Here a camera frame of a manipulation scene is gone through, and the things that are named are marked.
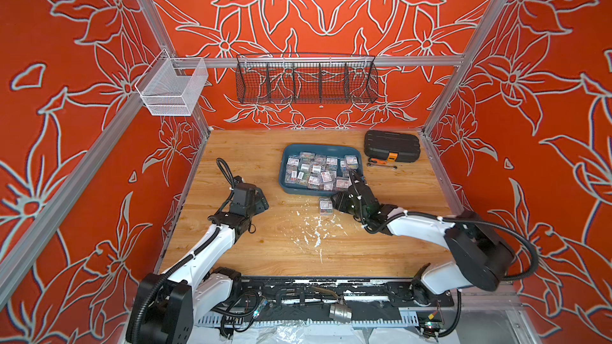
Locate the orange black ratchet wrench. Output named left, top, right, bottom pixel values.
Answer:
left=367, top=158, right=398, bottom=170

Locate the white wire mesh basket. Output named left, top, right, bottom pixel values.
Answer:
left=135, top=50, right=209, bottom=116

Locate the silver metal cylinder fitting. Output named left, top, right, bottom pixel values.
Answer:
left=329, top=303, right=352, bottom=323

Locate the black plastic tool case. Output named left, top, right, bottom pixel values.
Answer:
left=364, top=130, right=421, bottom=162

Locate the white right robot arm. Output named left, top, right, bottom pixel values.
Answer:
left=331, top=170, right=540, bottom=306

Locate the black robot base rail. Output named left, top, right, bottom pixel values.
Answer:
left=190, top=274, right=455, bottom=331

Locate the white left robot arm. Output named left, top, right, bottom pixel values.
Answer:
left=125, top=158, right=269, bottom=343

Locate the blue plastic storage tray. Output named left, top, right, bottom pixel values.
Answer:
left=278, top=143, right=364, bottom=197

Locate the black wire wall basket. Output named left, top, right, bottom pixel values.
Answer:
left=235, top=53, right=379, bottom=105

